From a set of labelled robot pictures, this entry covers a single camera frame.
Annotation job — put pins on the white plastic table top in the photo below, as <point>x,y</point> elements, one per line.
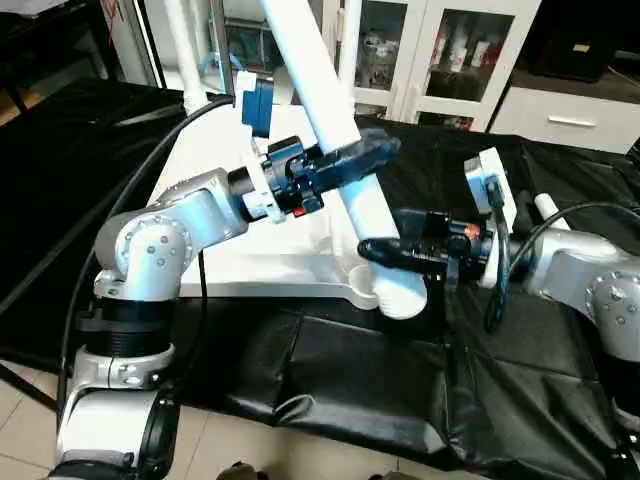
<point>290,245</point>

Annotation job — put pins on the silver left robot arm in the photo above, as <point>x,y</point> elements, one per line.
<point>150,260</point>

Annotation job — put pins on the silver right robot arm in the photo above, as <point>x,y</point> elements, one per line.
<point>590,290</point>

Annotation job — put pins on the white glass door cabinet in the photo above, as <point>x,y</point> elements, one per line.
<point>450,55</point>

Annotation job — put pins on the black table mat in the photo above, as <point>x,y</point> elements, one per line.
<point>330,380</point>

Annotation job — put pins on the white drawer unit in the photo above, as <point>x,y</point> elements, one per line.
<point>570,120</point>

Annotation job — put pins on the black metal workbench leg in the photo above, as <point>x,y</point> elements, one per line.
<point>30,385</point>

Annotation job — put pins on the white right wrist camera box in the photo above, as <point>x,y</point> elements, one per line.
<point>492,190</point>

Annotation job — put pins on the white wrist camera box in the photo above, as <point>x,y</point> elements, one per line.
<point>492,190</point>
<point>255,110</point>

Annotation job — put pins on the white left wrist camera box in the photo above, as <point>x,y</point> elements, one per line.
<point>255,110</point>

